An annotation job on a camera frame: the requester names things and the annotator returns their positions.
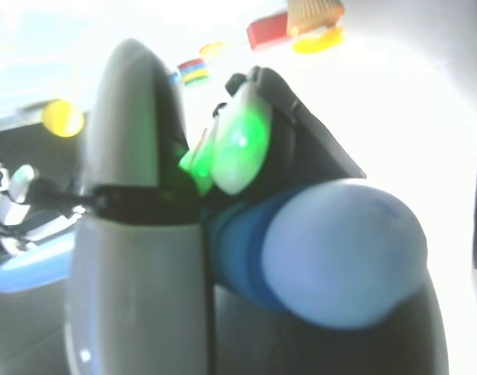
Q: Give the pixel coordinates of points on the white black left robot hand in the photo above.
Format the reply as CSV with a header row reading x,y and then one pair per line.
x,y
136,273

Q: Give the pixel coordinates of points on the yellow ball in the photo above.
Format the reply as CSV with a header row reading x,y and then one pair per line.
x,y
62,118

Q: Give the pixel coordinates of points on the light blue net racket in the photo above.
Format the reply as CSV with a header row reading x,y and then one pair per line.
x,y
339,254

